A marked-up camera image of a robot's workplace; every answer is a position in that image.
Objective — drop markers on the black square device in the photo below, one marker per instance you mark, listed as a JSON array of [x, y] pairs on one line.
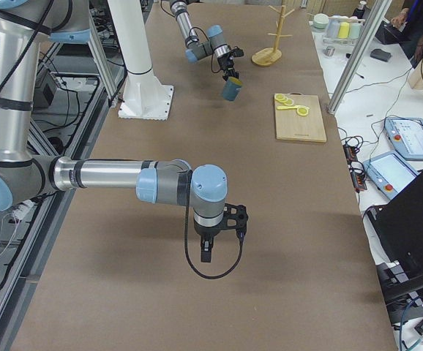
[[380, 55]]

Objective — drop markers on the black monitor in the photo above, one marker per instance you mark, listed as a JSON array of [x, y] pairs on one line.
[[399, 226]]

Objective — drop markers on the green rimmed bowl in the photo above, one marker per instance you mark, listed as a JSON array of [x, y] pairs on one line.
[[320, 21]]

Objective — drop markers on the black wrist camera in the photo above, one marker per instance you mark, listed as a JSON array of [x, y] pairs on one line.
[[235, 217], [237, 52]]

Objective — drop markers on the small steel cup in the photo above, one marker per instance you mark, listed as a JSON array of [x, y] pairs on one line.
[[329, 51]]

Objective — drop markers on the yellow plastic knife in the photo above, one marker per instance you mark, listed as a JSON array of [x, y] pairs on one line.
[[290, 107]]

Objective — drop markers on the standing person in black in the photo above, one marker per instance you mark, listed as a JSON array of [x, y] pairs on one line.
[[410, 18]]

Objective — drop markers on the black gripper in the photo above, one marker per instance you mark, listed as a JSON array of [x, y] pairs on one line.
[[206, 231], [226, 62]]

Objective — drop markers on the white power strip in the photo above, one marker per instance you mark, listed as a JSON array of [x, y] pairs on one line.
[[21, 210]]

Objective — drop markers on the clear dish rack tray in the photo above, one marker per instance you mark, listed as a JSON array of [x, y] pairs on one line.
[[339, 41]]

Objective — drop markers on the yellow plastic cup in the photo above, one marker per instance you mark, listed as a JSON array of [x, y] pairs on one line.
[[344, 29]]

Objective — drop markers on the wooden cup storage rack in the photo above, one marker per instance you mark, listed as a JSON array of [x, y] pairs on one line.
[[268, 56]]

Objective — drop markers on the blue teach pendant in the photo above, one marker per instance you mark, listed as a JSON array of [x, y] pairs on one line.
[[406, 135], [390, 173]]

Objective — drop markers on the aluminium frame post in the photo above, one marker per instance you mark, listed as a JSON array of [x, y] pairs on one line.
[[372, 24]]

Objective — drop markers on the black power strip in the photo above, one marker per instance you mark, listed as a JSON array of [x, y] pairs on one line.
[[355, 168]]

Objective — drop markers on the grey plastic cup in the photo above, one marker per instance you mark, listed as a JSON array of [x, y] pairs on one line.
[[333, 28]]

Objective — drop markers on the dark teal mug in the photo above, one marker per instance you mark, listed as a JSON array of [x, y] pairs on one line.
[[231, 88]]

